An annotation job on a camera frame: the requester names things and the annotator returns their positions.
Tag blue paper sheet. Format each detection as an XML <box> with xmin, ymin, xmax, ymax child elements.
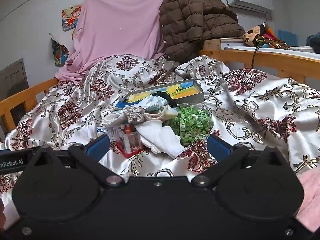
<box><xmin>278</xmin><ymin>29</ymin><xmax>298</xmax><ymax>47</ymax></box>

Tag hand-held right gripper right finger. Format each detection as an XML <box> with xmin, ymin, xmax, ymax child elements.
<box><xmin>191</xmin><ymin>134</ymin><xmax>300</xmax><ymax>188</ymax></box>

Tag plush doll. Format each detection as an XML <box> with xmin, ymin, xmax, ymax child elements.
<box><xmin>244</xmin><ymin>22</ymin><xmax>292</xmax><ymax>49</ymax></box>

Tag brown quilted jacket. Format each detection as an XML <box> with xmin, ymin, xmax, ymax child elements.
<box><xmin>159</xmin><ymin>0</ymin><xmax>247</xmax><ymax>63</ymax></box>

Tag clear bag of green beads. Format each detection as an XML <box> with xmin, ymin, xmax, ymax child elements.
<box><xmin>162</xmin><ymin>104</ymin><xmax>214</xmax><ymax>148</ymax></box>

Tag pink bed sheet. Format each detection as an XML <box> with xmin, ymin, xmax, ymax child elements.
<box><xmin>55</xmin><ymin>0</ymin><xmax>187</xmax><ymax>83</ymax></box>

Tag cartoon girl wall poster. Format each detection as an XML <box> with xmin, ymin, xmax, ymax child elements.
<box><xmin>62</xmin><ymin>4</ymin><xmax>82</xmax><ymax>32</ymax></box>

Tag floral satin blanket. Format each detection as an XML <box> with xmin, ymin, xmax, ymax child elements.
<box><xmin>0</xmin><ymin>54</ymin><xmax>320</xmax><ymax>230</ymax></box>

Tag beige drawstring pouch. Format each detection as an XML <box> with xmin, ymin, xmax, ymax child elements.
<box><xmin>123</xmin><ymin>106</ymin><xmax>148</xmax><ymax>125</ymax></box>

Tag red item in clear wrap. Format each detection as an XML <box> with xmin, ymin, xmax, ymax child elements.
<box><xmin>112</xmin><ymin>124</ymin><xmax>148</xmax><ymax>158</ymax></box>

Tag crumpled blue face mask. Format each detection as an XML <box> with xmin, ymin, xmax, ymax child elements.
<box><xmin>142</xmin><ymin>95</ymin><xmax>173</xmax><ymax>112</ymax></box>

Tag cream knitted pouch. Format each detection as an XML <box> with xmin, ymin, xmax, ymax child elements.
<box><xmin>101</xmin><ymin>106</ymin><xmax>178</xmax><ymax>128</ymax></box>

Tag dark door panel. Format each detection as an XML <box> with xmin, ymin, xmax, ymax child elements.
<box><xmin>0</xmin><ymin>58</ymin><xmax>29</xmax><ymax>133</ymax></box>

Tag black cable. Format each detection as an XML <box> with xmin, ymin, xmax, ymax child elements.
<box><xmin>251</xmin><ymin>40</ymin><xmax>263</xmax><ymax>69</ymax></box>

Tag wooden bed frame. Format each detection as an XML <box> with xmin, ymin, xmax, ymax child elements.
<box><xmin>0</xmin><ymin>39</ymin><xmax>320</xmax><ymax>133</ymax></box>

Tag small blue white carton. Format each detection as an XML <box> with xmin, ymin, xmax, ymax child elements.
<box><xmin>96</xmin><ymin>127</ymin><xmax>115</xmax><ymax>138</ymax></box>

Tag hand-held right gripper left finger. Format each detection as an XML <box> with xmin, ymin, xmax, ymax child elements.
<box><xmin>24</xmin><ymin>134</ymin><xmax>125</xmax><ymax>188</ymax></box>

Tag white cloth glove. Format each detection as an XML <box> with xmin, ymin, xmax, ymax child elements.
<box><xmin>135</xmin><ymin>121</ymin><xmax>187</xmax><ymax>159</ymax></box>

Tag hanging colourful wall poster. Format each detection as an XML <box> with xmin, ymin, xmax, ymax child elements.
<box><xmin>49</xmin><ymin>33</ymin><xmax>70</xmax><ymax>67</ymax></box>

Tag pink fluffy cloth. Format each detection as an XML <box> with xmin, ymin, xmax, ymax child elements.
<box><xmin>296</xmin><ymin>169</ymin><xmax>320</xmax><ymax>233</ymax></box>

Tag dark blue cloth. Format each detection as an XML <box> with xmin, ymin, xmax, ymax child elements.
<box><xmin>306</xmin><ymin>32</ymin><xmax>320</xmax><ymax>47</ymax></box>

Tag metal tray with colourful lining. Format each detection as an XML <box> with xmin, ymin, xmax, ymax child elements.
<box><xmin>124</xmin><ymin>78</ymin><xmax>205</xmax><ymax>105</ymax></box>

